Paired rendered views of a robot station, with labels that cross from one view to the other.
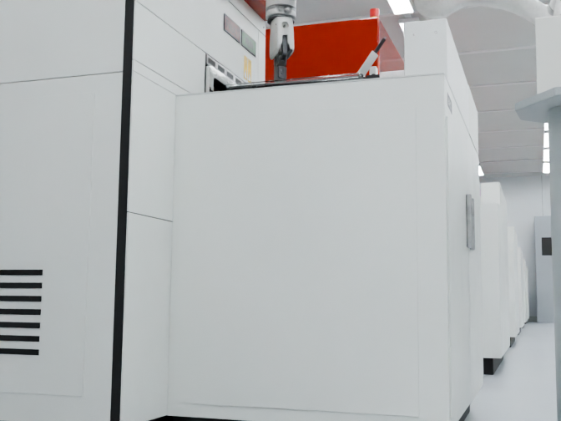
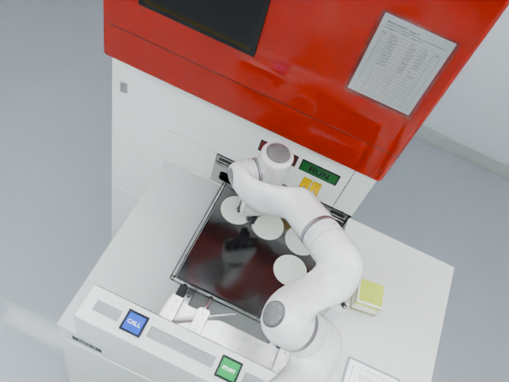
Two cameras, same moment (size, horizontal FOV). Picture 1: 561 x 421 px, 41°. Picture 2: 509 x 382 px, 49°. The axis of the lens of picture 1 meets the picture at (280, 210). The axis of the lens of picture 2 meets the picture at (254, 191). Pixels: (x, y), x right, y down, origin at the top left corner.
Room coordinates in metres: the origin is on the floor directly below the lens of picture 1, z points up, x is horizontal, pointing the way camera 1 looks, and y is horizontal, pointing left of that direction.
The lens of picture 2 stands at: (1.79, -0.84, 2.32)
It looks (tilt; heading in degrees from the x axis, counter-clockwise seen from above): 55 degrees down; 76
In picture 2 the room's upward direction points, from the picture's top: 22 degrees clockwise
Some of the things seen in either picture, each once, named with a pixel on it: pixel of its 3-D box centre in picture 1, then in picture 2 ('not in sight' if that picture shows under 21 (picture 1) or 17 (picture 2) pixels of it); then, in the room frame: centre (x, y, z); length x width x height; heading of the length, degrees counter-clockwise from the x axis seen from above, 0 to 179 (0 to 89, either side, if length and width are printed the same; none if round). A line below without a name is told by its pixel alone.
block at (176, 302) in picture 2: (396, 78); (171, 310); (1.84, -0.29, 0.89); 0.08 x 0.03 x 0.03; 71
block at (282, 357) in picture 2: not in sight; (280, 363); (2.15, -0.39, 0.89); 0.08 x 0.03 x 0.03; 71
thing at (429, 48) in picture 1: (440, 84); (179, 355); (1.88, -0.40, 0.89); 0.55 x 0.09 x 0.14; 161
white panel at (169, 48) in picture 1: (209, 42); (234, 148); (1.95, 0.19, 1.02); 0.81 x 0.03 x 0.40; 161
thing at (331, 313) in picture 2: (368, 73); (335, 305); (2.26, -0.26, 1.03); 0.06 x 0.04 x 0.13; 71
